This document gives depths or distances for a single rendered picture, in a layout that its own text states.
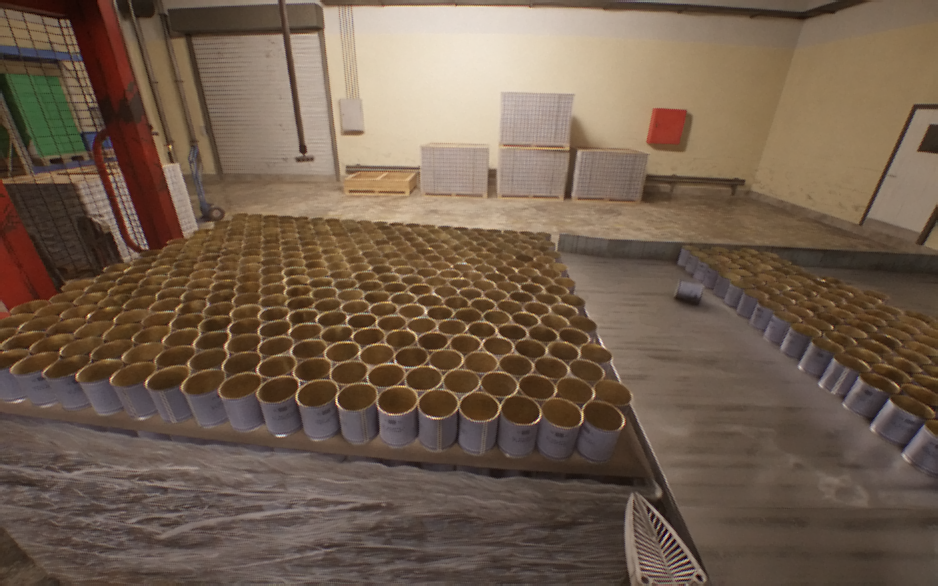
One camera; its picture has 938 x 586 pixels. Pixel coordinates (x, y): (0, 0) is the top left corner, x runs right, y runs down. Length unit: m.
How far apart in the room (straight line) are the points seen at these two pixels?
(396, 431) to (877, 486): 0.85
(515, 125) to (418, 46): 3.17
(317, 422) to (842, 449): 0.99
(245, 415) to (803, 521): 0.93
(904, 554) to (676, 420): 0.36
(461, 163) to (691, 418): 7.34
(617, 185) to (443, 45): 4.98
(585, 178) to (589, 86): 2.48
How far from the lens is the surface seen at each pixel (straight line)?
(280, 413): 0.70
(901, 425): 1.11
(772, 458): 0.92
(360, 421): 0.65
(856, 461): 1.03
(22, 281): 1.51
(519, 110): 7.89
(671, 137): 10.25
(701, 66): 10.70
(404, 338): 0.82
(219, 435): 0.78
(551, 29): 9.77
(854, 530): 0.89
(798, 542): 0.81
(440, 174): 7.98
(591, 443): 0.67
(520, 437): 0.63
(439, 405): 0.68
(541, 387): 0.72
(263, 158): 11.21
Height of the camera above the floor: 1.63
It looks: 27 degrees down
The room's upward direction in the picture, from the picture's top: 1 degrees clockwise
